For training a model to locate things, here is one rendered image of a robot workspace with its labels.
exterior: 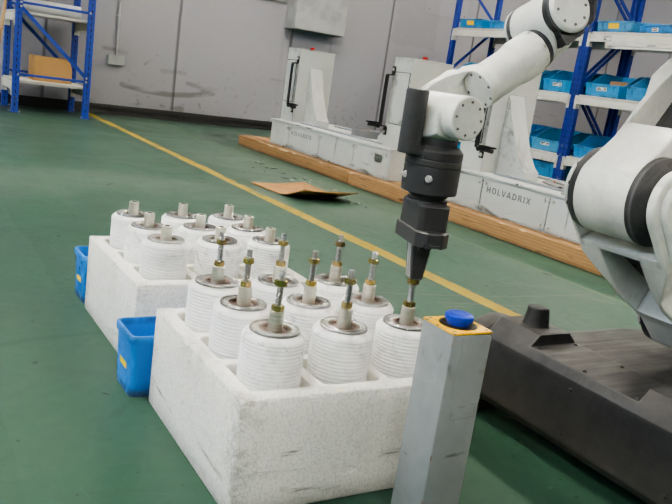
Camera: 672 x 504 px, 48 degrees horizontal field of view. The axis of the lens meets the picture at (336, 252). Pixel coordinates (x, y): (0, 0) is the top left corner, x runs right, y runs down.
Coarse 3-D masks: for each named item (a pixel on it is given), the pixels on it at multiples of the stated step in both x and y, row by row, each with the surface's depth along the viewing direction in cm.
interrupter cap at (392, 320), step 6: (384, 318) 123; (390, 318) 123; (396, 318) 124; (414, 318) 125; (390, 324) 120; (396, 324) 121; (414, 324) 123; (420, 324) 123; (408, 330) 119; (414, 330) 119; (420, 330) 120
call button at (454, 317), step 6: (450, 312) 104; (456, 312) 105; (462, 312) 105; (468, 312) 106; (450, 318) 103; (456, 318) 103; (462, 318) 103; (468, 318) 103; (450, 324) 104; (456, 324) 103; (462, 324) 103; (468, 324) 104
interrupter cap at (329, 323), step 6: (324, 318) 118; (330, 318) 119; (336, 318) 119; (324, 324) 116; (330, 324) 116; (336, 324) 117; (354, 324) 118; (360, 324) 118; (330, 330) 114; (336, 330) 113; (342, 330) 114; (348, 330) 114; (354, 330) 115; (360, 330) 115; (366, 330) 116
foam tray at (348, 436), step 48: (192, 336) 123; (192, 384) 118; (240, 384) 107; (336, 384) 112; (384, 384) 115; (192, 432) 118; (240, 432) 103; (288, 432) 107; (336, 432) 112; (384, 432) 116; (240, 480) 105; (288, 480) 110; (336, 480) 114; (384, 480) 119
